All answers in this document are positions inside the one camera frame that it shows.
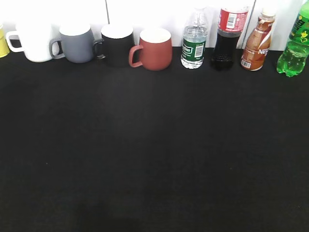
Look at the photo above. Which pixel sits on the red ceramic mug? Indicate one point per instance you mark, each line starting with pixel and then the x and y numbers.
pixel 154 51

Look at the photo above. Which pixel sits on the brown nescafe coffee bottle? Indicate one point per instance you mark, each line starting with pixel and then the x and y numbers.
pixel 258 43

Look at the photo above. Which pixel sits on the green soda bottle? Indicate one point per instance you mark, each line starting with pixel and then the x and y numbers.
pixel 293 59

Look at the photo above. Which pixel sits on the clear cestbon water bottle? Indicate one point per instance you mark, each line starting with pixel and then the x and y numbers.
pixel 194 38

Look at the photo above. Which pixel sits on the grey ceramic mug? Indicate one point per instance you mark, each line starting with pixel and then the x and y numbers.
pixel 76 41

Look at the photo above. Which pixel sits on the white ceramic mug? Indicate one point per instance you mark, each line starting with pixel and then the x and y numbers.
pixel 34 38

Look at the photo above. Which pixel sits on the black ceramic mug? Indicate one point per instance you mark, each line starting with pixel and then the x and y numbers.
pixel 115 44

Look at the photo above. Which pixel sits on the yellow plastic cup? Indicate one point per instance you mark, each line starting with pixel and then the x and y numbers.
pixel 4 49

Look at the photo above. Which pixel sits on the dark cola bottle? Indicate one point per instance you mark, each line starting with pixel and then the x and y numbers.
pixel 231 23

